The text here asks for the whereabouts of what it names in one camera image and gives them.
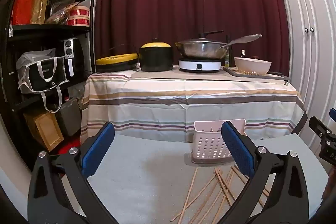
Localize striped tablecloth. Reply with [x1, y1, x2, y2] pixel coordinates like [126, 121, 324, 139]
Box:
[80, 67, 307, 144]

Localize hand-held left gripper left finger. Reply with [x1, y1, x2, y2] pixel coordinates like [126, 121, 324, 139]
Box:
[28, 122, 124, 224]

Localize black air fryer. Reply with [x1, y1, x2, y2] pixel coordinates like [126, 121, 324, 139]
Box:
[62, 39, 86, 80]

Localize yellow electric griddle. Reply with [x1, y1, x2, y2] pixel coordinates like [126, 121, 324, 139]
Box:
[96, 53, 139, 73]

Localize black shelf unit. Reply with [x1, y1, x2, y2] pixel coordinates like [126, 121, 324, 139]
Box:
[0, 0, 96, 161]

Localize pink perforated utensil basket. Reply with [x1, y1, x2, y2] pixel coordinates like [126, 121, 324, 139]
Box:
[191, 119, 246, 165]

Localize white induction cooker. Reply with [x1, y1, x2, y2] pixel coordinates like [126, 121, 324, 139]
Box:
[178, 57, 222, 73]

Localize black tote bag white straps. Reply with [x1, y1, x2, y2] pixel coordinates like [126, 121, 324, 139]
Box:
[16, 48, 70, 113]

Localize yellow pot lid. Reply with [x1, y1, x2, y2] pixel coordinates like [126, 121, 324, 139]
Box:
[141, 38, 171, 49]

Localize beige table mat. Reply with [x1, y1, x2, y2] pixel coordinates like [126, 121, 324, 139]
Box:
[130, 68, 286, 81]

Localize black box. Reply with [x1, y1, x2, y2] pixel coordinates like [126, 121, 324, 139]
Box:
[56, 98, 82, 136]

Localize black pot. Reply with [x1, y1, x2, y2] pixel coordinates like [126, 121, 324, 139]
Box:
[139, 47, 174, 72]

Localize wooden board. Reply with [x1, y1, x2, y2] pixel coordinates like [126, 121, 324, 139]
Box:
[24, 111, 65, 152]

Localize red cloth item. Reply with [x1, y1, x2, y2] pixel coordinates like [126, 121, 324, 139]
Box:
[56, 140, 83, 155]

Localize red striped round tin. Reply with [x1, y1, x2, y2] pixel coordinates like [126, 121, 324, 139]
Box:
[67, 5, 90, 27]

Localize beige bowl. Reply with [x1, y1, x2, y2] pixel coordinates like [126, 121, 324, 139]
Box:
[234, 57, 272, 75]

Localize clear plastic food bags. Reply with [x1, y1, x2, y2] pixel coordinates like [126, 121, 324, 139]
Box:
[46, 0, 78, 24]

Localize red package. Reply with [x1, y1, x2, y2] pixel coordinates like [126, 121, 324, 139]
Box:
[12, 0, 36, 25]

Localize pile of wooden chopsticks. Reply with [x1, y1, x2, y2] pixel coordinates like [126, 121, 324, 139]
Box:
[169, 165, 272, 224]

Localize steel wok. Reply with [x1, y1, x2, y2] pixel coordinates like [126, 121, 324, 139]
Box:
[175, 34, 263, 60]

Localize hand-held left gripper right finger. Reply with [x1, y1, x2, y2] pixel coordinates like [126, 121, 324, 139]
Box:
[213, 120, 309, 224]

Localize grey tray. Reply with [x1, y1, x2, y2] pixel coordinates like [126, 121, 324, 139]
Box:
[223, 67, 291, 84]

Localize white wardrobe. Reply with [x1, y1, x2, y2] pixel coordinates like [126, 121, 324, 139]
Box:
[265, 0, 336, 153]

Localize gold package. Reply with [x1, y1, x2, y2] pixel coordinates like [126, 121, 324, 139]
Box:
[30, 0, 51, 24]

